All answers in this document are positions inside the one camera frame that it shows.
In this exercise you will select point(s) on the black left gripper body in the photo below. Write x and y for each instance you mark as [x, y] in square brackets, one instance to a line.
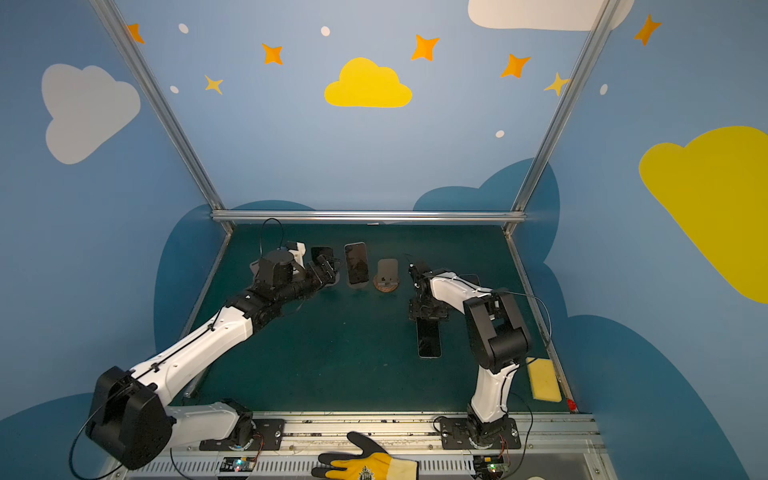
[320, 271]

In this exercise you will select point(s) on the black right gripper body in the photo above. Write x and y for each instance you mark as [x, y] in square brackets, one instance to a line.
[424, 306]

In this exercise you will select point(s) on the dark phone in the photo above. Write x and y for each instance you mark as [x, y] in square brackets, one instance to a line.
[428, 339]

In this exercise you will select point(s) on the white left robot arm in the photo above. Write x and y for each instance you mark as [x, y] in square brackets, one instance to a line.
[131, 416]

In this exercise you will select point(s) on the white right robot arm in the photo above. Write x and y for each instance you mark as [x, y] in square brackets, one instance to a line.
[498, 337]

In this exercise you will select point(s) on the black phone back left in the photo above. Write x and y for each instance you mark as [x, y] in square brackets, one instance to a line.
[321, 254]

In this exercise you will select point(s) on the pink phone back middle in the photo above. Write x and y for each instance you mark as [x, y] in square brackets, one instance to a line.
[357, 263]

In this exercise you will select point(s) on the yellow sponge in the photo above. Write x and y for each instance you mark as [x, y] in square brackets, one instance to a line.
[543, 380]

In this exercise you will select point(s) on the yellow black work glove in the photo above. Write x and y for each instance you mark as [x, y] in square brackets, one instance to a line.
[373, 463]

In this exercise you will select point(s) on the grey metal tube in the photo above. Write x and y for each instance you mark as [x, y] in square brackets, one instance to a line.
[191, 390]

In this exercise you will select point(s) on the right circuit board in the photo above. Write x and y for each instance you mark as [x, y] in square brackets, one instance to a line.
[489, 467]

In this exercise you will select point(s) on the circuit board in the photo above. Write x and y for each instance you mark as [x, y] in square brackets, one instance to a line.
[489, 467]
[238, 465]

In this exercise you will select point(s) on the left circuit board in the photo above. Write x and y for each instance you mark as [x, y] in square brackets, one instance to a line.
[238, 465]

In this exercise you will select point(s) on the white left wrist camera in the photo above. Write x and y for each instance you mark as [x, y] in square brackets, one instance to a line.
[298, 251]

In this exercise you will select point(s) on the wooden ring phone stand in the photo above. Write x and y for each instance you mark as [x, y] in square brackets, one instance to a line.
[387, 279]

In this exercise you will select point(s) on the aluminium frame rail back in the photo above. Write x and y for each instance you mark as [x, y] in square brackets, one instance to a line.
[369, 216]

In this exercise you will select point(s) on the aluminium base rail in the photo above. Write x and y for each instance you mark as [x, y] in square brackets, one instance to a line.
[538, 446]

